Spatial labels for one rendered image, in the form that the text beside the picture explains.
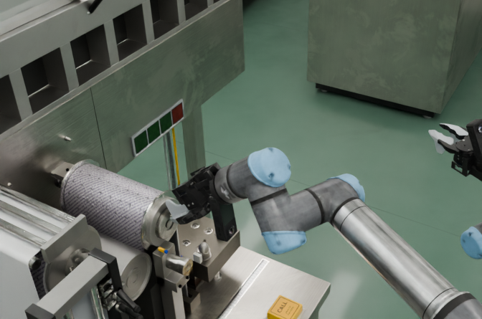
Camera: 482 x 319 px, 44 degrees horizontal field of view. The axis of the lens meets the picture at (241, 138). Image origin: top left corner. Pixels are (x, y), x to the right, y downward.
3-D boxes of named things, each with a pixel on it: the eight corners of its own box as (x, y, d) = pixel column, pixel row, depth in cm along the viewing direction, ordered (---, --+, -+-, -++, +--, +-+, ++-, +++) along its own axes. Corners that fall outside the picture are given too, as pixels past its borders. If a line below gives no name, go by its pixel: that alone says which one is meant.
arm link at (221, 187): (261, 185, 122) (239, 208, 116) (247, 191, 125) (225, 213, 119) (239, 155, 121) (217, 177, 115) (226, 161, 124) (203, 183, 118)
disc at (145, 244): (135, 257, 133) (149, 193, 131) (133, 256, 133) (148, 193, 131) (173, 245, 146) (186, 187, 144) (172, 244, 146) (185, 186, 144)
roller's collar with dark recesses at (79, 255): (90, 297, 113) (84, 274, 109) (67, 285, 116) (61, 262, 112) (113, 275, 117) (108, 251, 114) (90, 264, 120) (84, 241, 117)
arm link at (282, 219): (331, 233, 113) (308, 178, 114) (280, 256, 108) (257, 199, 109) (312, 236, 120) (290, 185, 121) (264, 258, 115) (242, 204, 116)
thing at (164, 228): (156, 241, 134) (163, 209, 133) (148, 238, 135) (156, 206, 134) (174, 237, 141) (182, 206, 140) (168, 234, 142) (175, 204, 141)
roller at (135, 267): (121, 315, 133) (112, 277, 126) (40, 272, 144) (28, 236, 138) (155, 279, 141) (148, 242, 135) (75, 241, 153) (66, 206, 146)
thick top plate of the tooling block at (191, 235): (209, 283, 159) (207, 267, 156) (96, 231, 177) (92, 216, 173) (240, 245, 170) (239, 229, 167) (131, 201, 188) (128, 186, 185)
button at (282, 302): (290, 329, 154) (290, 322, 153) (266, 318, 157) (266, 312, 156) (303, 310, 159) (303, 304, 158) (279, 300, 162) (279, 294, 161)
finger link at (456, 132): (438, 137, 173) (459, 155, 166) (439, 121, 170) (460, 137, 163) (447, 133, 174) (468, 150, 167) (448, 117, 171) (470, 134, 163)
